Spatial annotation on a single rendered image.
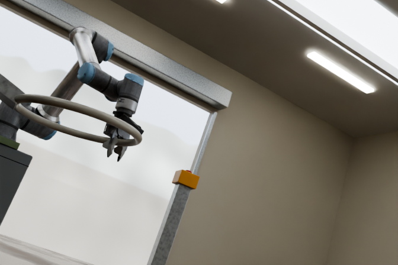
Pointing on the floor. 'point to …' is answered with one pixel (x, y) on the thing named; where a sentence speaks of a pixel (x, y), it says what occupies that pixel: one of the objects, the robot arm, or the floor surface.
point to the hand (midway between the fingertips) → (115, 157)
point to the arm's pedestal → (10, 175)
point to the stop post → (172, 216)
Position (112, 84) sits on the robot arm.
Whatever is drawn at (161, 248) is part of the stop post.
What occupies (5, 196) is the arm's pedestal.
